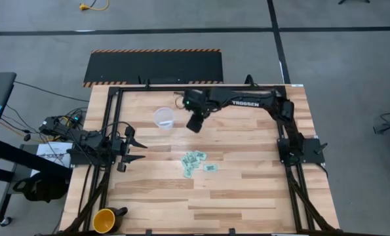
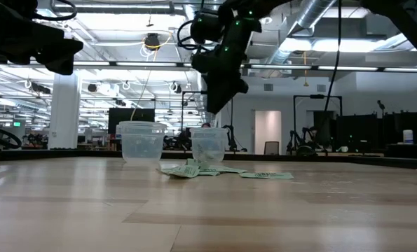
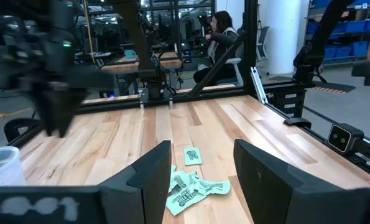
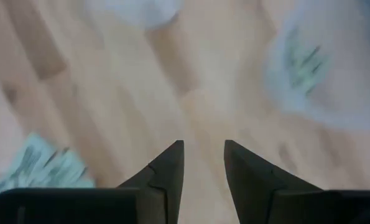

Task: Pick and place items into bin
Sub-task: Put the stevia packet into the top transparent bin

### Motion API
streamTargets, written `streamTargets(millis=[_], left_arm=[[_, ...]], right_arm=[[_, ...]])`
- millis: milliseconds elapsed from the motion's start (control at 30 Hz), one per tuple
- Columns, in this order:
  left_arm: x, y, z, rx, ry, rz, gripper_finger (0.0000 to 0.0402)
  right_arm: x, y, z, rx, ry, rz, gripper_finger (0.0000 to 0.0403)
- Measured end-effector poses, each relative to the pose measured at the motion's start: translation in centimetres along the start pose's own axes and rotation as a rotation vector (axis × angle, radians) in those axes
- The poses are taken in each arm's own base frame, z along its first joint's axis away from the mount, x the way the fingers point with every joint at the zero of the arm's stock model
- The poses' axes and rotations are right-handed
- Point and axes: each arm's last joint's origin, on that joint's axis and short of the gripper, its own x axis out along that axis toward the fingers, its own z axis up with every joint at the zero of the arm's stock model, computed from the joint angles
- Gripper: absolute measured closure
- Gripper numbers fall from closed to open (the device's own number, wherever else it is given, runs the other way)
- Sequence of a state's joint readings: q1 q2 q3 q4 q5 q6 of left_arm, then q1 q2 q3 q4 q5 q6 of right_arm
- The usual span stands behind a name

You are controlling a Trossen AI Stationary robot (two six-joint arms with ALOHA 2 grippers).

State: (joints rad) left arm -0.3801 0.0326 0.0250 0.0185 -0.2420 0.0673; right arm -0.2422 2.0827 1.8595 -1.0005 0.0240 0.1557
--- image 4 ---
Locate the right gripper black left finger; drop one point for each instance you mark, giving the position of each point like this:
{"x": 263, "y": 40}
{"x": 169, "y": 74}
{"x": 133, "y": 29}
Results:
{"x": 163, "y": 193}

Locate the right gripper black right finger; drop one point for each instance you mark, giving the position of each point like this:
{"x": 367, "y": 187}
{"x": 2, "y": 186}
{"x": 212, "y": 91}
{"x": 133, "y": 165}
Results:
{"x": 253, "y": 193}

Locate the green patterned cloth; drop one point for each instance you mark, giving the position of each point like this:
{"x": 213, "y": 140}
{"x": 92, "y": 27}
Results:
{"x": 38, "y": 168}

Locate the pale green paper packet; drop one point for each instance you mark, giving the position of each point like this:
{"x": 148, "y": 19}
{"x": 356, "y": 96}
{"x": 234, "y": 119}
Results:
{"x": 306, "y": 65}

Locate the clear plastic container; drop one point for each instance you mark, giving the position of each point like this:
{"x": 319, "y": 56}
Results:
{"x": 135, "y": 12}
{"x": 352, "y": 102}

